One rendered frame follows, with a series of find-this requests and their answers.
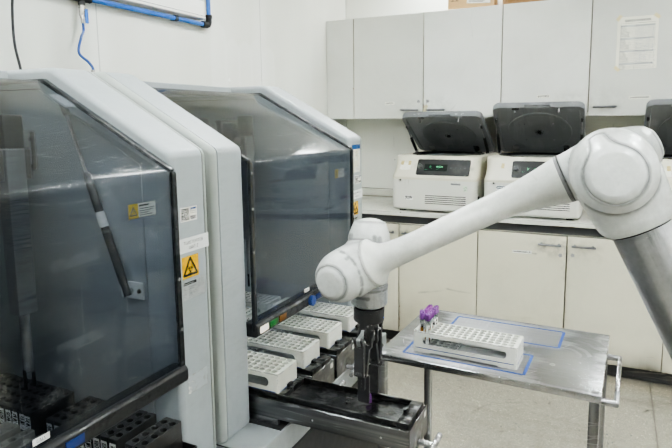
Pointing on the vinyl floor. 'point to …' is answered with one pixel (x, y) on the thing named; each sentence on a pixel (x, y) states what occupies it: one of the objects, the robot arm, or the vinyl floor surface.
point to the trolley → (546, 359)
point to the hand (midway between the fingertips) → (368, 384)
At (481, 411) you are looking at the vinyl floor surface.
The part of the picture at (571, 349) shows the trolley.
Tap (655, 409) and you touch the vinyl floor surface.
